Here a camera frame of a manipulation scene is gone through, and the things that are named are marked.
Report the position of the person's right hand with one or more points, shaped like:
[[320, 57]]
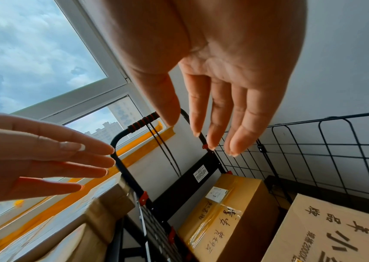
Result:
[[220, 38]]

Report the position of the person's left hand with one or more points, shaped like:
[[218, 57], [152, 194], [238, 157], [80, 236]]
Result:
[[9, 153]]

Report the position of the brown cardboard box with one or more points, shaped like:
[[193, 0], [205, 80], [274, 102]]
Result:
[[113, 204], [229, 204], [80, 245], [317, 230]]

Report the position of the yellow tape piece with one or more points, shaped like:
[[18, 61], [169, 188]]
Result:
[[18, 203]]

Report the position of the white framed window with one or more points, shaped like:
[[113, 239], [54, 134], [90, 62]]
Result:
[[113, 84]]

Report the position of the yellow tape strip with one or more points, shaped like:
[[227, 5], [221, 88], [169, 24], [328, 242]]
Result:
[[132, 156]]

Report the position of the dark grey baseboard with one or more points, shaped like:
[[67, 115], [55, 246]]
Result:
[[278, 184]]

